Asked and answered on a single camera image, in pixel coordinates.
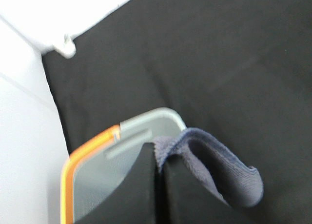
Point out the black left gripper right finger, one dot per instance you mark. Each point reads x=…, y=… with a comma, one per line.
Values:
x=189, y=202

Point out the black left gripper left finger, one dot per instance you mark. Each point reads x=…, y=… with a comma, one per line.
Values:
x=133, y=201

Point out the dark blue grey towel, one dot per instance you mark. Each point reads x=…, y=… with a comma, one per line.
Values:
x=214, y=165

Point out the grey panel with orange edge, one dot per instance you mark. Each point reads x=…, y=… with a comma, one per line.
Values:
x=95, y=169

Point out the black table cloth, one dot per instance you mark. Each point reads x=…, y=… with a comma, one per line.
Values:
x=239, y=69

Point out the white table leg bracket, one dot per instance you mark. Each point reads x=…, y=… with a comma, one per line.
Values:
x=65, y=47

